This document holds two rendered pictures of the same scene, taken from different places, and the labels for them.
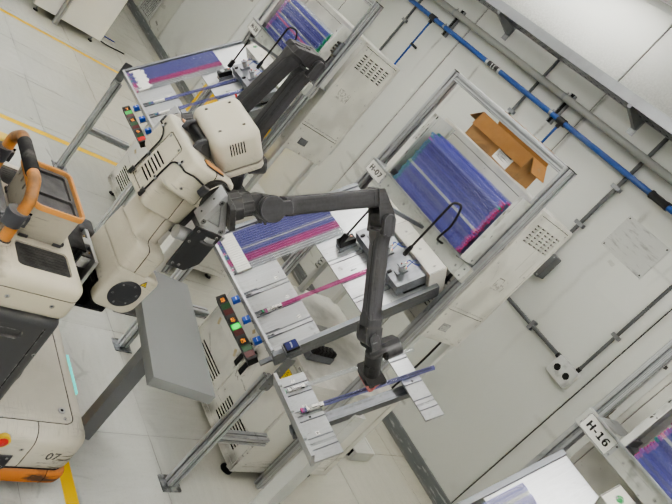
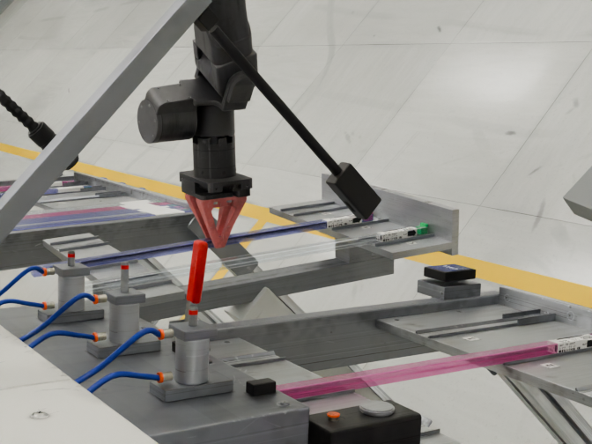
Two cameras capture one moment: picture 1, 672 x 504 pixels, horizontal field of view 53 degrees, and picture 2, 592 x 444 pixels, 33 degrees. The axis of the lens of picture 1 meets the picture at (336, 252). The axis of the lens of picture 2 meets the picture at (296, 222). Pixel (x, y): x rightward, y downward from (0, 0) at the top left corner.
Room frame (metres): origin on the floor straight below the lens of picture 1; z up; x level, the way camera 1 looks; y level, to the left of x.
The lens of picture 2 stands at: (3.10, 0.33, 1.54)
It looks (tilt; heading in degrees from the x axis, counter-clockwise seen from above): 30 degrees down; 213
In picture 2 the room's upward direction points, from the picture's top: 43 degrees counter-clockwise
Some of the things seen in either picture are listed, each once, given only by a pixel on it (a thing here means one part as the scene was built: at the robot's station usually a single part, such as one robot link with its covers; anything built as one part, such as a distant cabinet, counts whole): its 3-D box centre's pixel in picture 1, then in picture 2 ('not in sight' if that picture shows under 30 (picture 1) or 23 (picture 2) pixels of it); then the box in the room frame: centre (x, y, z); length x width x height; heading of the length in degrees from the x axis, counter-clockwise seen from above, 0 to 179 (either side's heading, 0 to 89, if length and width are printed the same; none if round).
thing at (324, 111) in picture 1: (255, 120); not in sight; (3.88, 0.87, 0.95); 1.35 x 0.82 x 1.90; 140
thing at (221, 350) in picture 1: (283, 379); not in sight; (2.94, -0.23, 0.31); 0.70 x 0.65 x 0.62; 50
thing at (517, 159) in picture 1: (518, 151); not in sight; (3.10, -0.30, 1.82); 0.68 x 0.30 x 0.20; 50
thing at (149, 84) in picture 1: (200, 146); not in sight; (3.72, 0.99, 0.66); 1.01 x 0.73 x 1.31; 140
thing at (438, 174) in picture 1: (452, 193); not in sight; (2.81, -0.19, 1.52); 0.51 x 0.13 x 0.27; 50
